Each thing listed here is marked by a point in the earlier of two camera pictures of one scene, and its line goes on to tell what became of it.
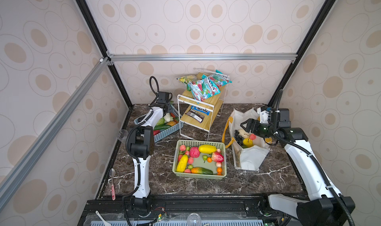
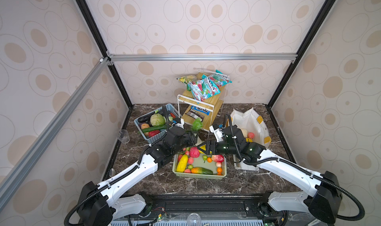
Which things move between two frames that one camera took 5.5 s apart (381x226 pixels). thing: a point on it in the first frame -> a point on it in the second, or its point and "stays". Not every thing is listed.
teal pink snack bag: [219, 79] stays
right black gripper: [251, 122] -> [207, 146]
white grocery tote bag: [247, 158] stays
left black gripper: [169, 109] -> [191, 139]
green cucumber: [161, 127] stays
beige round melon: [244, 134] stays
